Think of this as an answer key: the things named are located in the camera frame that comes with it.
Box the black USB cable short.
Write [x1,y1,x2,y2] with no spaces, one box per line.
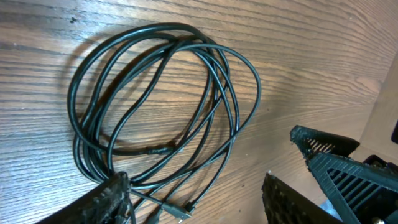
[105,42,262,223]

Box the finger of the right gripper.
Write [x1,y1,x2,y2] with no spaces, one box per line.
[290,125,360,159]
[306,152,397,224]

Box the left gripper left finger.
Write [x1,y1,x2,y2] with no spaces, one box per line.
[38,172,131,224]

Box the black USB cable long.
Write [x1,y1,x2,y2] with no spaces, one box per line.
[67,22,239,189]

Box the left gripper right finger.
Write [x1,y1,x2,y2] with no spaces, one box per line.
[262,174,342,224]

